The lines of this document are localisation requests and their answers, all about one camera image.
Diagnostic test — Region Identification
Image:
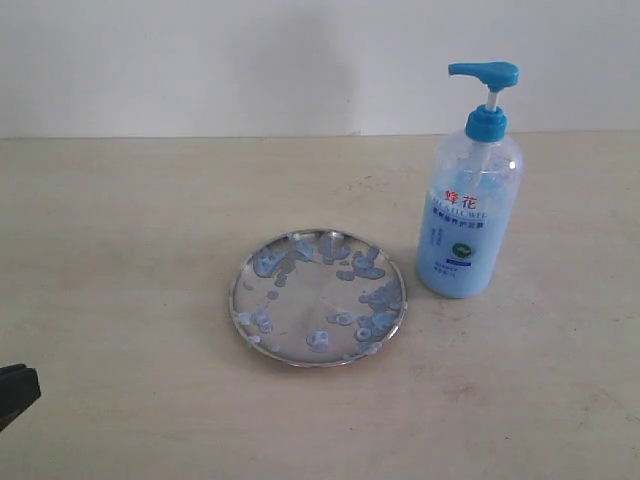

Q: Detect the blue pump lotion bottle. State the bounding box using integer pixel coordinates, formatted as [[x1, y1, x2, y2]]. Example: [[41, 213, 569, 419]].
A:
[[415, 62, 524, 299]]

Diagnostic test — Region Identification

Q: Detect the round stainless steel plate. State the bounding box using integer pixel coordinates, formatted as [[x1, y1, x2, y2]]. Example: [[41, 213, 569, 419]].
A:
[[229, 229, 408, 368]]

